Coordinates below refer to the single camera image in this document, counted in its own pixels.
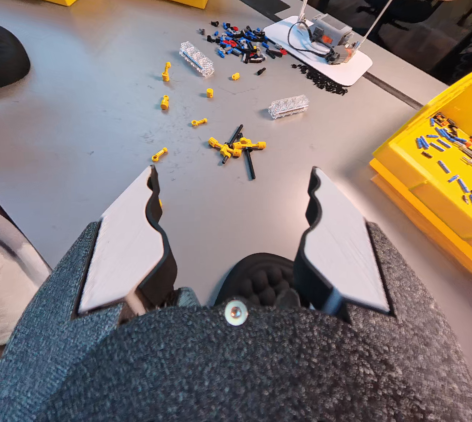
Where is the yellow piston crank assembly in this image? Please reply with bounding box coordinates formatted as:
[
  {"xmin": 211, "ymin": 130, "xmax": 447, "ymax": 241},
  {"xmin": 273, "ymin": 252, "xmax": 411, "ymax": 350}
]
[
  {"xmin": 207, "ymin": 124, "xmax": 245, "ymax": 165},
  {"xmin": 232, "ymin": 136, "xmax": 267, "ymax": 181}
]

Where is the grey desk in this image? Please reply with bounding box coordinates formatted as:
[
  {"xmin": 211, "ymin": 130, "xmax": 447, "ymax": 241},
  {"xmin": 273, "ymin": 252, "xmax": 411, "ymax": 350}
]
[{"xmin": 0, "ymin": 0, "xmax": 472, "ymax": 371}]

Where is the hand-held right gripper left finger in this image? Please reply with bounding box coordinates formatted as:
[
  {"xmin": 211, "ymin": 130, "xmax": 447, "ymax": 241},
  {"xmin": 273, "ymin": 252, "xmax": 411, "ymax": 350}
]
[{"xmin": 77, "ymin": 166, "xmax": 178, "ymax": 316}]

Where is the black office chair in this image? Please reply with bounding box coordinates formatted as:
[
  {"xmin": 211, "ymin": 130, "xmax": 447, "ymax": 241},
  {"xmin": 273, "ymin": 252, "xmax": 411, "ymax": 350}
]
[{"xmin": 359, "ymin": 0, "xmax": 445, "ymax": 30}]

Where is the heap of blue black parts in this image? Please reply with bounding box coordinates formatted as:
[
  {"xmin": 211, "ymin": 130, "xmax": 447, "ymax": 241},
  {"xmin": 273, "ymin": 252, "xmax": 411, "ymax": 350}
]
[{"xmin": 416, "ymin": 112, "xmax": 472, "ymax": 205}]

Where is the grey battery box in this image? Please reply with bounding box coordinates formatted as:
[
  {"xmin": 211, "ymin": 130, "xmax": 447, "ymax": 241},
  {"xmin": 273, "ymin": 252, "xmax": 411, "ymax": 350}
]
[{"xmin": 309, "ymin": 14, "xmax": 356, "ymax": 64}]

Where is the white board with motor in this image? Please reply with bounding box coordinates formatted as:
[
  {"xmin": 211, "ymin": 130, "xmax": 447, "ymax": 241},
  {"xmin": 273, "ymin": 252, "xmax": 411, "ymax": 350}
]
[{"xmin": 264, "ymin": 16, "xmax": 373, "ymax": 86}]

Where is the clear plastic building piece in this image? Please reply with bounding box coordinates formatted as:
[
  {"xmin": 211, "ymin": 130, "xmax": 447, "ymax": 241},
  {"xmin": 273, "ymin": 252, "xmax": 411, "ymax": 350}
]
[
  {"xmin": 268, "ymin": 95, "xmax": 310, "ymax": 120},
  {"xmin": 179, "ymin": 41, "xmax": 215, "ymax": 78}
]

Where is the pile of small building parts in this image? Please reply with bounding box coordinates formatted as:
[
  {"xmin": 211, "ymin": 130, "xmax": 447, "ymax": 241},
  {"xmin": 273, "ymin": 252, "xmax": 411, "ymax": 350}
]
[{"xmin": 199, "ymin": 20, "xmax": 284, "ymax": 64}]

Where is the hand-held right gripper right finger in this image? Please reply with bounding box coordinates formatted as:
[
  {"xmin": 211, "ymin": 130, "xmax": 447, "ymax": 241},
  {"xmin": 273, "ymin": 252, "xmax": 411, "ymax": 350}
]
[{"xmin": 294, "ymin": 166, "xmax": 391, "ymax": 316}]

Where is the heap of black tiny parts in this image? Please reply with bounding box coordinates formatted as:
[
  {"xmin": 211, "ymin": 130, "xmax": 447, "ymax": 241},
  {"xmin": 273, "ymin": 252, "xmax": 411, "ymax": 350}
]
[{"xmin": 291, "ymin": 64, "xmax": 348, "ymax": 96}]

